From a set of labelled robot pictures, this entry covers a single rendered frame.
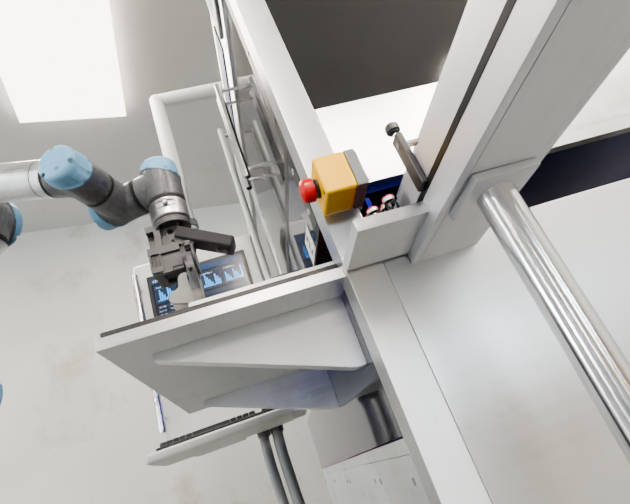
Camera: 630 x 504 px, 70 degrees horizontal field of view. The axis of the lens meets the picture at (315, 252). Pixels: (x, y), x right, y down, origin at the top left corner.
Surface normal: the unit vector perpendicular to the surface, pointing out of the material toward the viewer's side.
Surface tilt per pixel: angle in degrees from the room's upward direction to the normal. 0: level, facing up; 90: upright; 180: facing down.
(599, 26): 180
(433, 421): 90
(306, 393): 90
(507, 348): 90
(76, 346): 90
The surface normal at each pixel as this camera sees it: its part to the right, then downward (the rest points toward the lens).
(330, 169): 0.05, -0.45
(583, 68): 0.33, 0.85
